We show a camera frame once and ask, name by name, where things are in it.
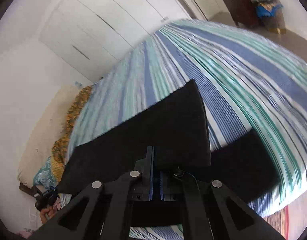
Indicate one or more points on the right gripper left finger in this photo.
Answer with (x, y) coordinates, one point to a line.
(102, 210)

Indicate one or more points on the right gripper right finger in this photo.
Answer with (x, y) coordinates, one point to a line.
(207, 210)

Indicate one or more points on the black pants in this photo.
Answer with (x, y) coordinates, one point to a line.
(176, 128)

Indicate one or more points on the person's left hand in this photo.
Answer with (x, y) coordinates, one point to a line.
(47, 213)

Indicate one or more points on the teal floral pillow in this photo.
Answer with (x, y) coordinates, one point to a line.
(45, 177)

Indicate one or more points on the orange green floral blanket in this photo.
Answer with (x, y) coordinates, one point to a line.
(60, 146)

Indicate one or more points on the striped blue green bedsheet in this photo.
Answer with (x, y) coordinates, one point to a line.
(246, 82)

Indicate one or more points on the white wardrobe doors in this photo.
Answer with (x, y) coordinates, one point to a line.
(94, 35)

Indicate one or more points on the dark wooden cabinet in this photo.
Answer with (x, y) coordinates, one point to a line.
(242, 12)

